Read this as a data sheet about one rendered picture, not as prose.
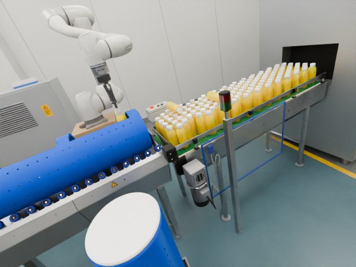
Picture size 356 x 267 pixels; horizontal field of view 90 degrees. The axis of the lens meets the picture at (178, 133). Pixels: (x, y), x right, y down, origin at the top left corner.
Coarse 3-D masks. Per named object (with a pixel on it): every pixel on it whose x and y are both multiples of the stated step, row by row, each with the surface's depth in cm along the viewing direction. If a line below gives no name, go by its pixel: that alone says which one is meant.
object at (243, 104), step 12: (276, 72) 169; (300, 72) 159; (312, 72) 161; (264, 84) 151; (276, 84) 145; (288, 84) 149; (240, 96) 139; (252, 96) 139; (264, 96) 145; (192, 108) 139; (216, 108) 131; (240, 108) 136; (204, 120) 129; (216, 120) 129
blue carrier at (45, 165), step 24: (72, 144) 94; (96, 144) 97; (120, 144) 101; (144, 144) 109; (0, 168) 100; (24, 168) 86; (48, 168) 89; (72, 168) 93; (96, 168) 100; (0, 192) 82; (24, 192) 86; (48, 192) 93; (0, 216) 87
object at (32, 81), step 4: (24, 80) 208; (28, 80) 209; (32, 80) 211; (36, 80) 214; (12, 84) 204; (16, 84) 205; (20, 84) 207; (24, 84) 209; (28, 84) 210; (32, 84) 212; (16, 88) 206
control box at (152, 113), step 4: (156, 104) 154; (160, 104) 151; (164, 104) 149; (148, 108) 150; (156, 108) 145; (160, 108) 147; (164, 108) 148; (148, 112) 145; (152, 112) 145; (156, 112) 146; (160, 112) 148; (164, 112) 150; (148, 116) 150; (152, 116) 146; (156, 116) 148; (160, 116) 149; (152, 120) 147
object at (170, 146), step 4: (168, 144) 112; (172, 144) 111; (164, 148) 109; (168, 148) 108; (172, 148) 107; (164, 152) 108; (168, 152) 106; (172, 152) 106; (176, 152) 109; (164, 156) 113; (168, 156) 108; (172, 156) 109; (176, 156) 109; (168, 160) 108; (172, 160) 110
